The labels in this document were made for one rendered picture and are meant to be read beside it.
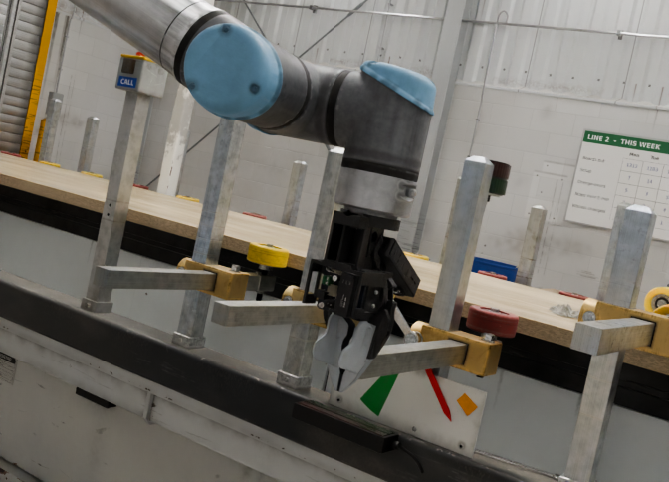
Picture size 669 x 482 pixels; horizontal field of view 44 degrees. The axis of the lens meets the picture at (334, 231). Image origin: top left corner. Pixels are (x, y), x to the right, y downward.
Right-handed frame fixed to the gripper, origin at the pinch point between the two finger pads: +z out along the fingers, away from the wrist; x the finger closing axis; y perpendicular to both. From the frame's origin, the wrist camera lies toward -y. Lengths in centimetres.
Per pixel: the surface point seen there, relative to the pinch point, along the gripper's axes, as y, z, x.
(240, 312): -7.8, -2.1, -23.5
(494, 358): -33.6, -2.2, 5.0
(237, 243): -51, -6, -61
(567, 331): -51, -7, 10
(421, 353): -16.0, -2.9, 1.5
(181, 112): -128, -36, -160
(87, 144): -140, -18, -220
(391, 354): -7.5, -3.2, 1.5
